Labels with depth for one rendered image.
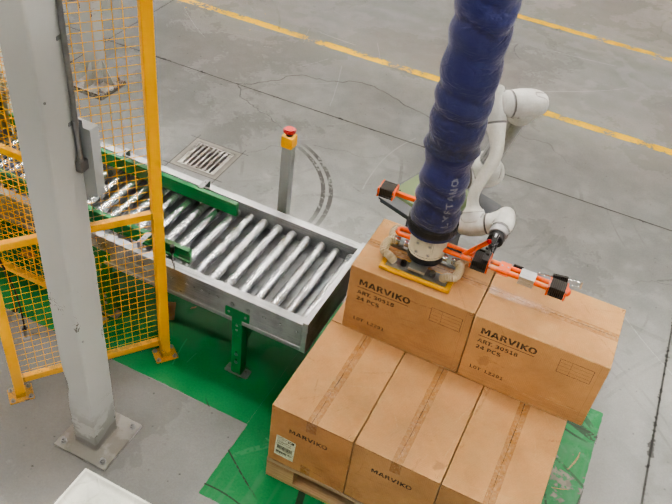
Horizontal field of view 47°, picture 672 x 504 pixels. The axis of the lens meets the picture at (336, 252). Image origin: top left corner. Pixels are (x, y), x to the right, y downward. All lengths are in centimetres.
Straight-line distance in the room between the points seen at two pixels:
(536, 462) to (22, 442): 241
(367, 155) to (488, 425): 291
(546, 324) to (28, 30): 235
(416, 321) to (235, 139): 282
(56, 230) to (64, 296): 35
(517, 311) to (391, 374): 65
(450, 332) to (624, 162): 341
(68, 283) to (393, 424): 149
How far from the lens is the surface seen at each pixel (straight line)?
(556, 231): 569
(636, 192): 639
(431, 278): 355
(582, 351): 351
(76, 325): 339
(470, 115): 306
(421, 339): 371
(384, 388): 364
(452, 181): 325
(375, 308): 369
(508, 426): 365
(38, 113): 275
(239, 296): 387
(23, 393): 432
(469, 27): 292
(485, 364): 366
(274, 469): 389
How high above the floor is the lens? 334
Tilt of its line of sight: 41 degrees down
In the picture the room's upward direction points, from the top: 8 degrees clockwise
